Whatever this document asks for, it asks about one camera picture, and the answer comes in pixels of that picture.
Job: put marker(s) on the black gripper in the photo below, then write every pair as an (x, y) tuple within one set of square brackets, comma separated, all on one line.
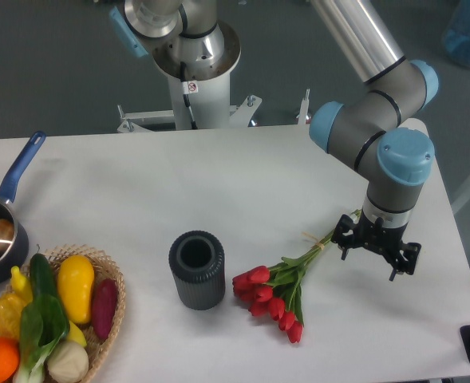
[(375, 237)]

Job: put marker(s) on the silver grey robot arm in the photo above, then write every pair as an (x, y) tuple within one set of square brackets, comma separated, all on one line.
[(368, 136)]

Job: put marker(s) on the red tulip bouquet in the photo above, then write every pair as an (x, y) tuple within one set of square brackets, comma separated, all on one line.
[(276, 290)]

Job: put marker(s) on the dark grey ribbed vase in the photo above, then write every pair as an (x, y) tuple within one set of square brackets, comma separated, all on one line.
[(197, 263)]

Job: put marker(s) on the blue translucent container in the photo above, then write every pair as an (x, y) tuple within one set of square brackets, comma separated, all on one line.
[(456, 39)]

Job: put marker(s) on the purple sweet potato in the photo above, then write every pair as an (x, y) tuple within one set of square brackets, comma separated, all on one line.
[(103, 308)]

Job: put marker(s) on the yellow squash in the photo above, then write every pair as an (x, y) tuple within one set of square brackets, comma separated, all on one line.
[(75, 281)]

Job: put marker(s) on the beige onion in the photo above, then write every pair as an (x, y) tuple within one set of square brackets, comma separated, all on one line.
[(68, 362)]

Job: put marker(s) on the green cucumber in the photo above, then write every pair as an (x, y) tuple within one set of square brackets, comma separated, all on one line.
[(42, 277)]

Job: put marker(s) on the green bok choy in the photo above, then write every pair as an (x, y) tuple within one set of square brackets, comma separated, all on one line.
[(43, 325)]

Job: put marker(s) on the small yellow banana pepper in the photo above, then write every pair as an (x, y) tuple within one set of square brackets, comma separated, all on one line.
[(20, 284)]

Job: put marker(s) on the yellow bell pepper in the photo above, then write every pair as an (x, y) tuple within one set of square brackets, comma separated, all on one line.
[(11, 307)]

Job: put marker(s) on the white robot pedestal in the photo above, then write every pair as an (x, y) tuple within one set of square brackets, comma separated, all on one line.
[(198, 72)]

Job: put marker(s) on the blue handled saucepan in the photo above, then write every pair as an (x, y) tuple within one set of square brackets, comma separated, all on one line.
[(14, 241)]

